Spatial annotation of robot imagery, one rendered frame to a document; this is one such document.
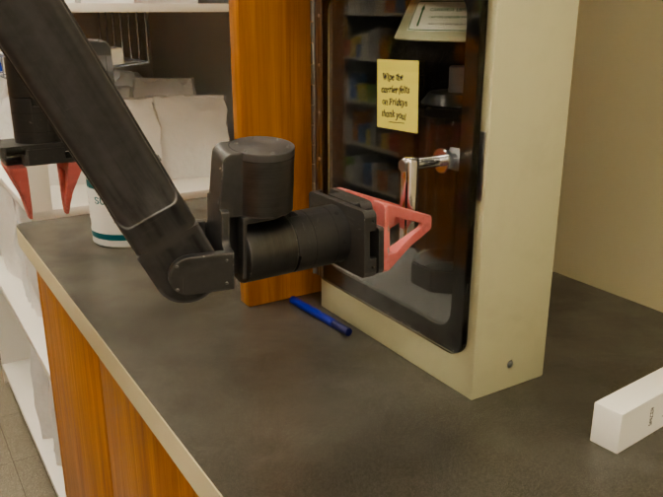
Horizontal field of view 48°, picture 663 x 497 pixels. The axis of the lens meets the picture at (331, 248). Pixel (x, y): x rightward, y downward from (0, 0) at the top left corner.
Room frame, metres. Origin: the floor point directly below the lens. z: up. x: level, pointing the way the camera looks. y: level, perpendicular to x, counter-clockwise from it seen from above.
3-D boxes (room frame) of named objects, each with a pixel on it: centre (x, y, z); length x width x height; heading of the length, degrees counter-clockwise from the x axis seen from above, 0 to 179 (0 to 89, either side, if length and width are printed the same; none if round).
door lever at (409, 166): (0.74, -0.09, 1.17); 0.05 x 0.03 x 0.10; 122
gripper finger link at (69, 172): (0.94, 0.36, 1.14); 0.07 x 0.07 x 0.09; 32
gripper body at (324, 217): (0.68, 0.01, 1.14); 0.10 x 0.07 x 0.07; 31
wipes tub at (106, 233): (1.32, 0.38, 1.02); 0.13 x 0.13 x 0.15
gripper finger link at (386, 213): (0.71, -0.05, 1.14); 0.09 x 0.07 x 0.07; 121
